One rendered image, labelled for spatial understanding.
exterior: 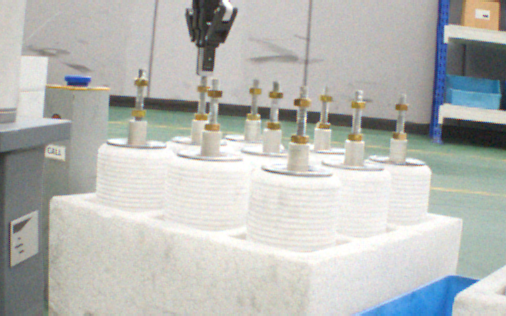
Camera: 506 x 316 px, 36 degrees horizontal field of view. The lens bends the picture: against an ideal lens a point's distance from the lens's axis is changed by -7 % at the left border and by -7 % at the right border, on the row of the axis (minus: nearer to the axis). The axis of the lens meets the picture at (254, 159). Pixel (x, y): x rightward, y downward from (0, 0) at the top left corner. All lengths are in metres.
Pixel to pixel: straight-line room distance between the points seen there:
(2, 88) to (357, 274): 0.42
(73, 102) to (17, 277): 0.51
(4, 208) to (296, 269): 0.31
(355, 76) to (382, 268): 5.20
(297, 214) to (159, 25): 5.56
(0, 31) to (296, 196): 0.36
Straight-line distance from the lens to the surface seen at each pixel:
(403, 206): 1.03
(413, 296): 0.94
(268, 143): 1.01
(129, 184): 0.97
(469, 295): 0.70
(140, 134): 1.00
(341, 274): 0.82
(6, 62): 0.63
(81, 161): 1.13
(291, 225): 0.82
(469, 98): 5.39
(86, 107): 1.13
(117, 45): 6.44
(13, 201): 0.62
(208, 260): 0.84
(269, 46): 6.15
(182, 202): 0.90
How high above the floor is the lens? 0.35
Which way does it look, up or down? 6 degrees down
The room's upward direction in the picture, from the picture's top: 5 degrees clockwise
